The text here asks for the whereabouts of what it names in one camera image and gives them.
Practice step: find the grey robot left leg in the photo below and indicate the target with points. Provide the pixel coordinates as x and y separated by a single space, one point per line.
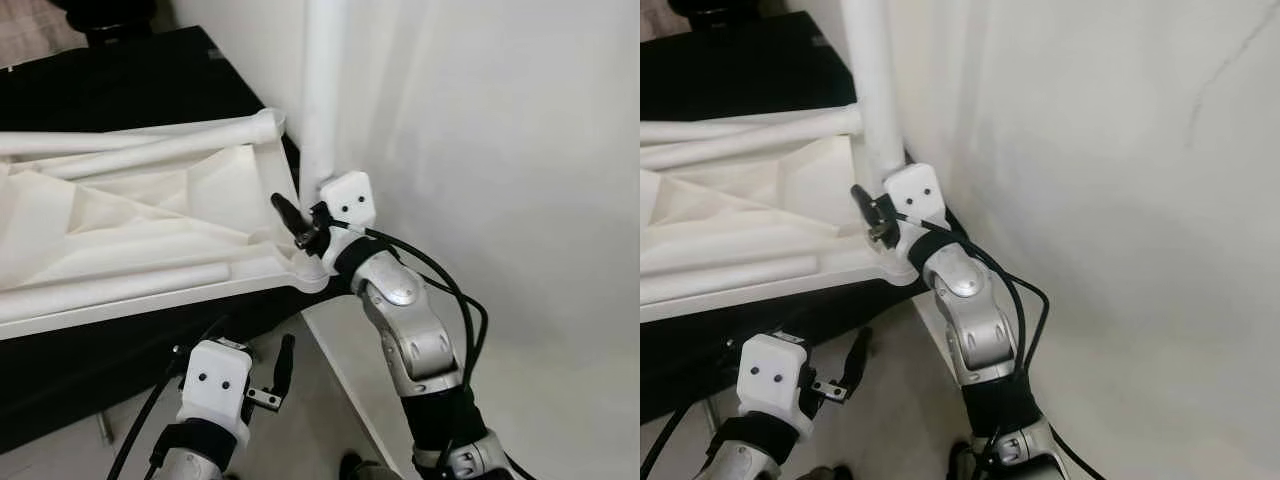
820 473

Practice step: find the black round basin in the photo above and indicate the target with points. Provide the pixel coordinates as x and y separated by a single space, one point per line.
720 6
110 15

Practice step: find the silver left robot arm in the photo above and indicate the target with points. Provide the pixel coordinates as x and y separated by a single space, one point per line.
195 465
750 462

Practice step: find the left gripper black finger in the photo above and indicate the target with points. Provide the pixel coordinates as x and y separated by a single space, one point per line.
858 356
285 362

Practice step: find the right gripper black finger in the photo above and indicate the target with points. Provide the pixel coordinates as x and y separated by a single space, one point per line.
291 218
869 208

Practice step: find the black robot right foot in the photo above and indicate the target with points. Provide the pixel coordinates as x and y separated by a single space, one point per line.
350 468
957 462

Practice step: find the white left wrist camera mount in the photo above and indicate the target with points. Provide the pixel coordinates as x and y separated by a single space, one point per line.
772 375
213 380

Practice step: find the white plastic table top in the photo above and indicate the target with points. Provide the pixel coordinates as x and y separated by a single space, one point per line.
120 230
730 220

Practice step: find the black tablecloth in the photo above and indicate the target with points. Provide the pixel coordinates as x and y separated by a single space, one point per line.
730 75
100 90

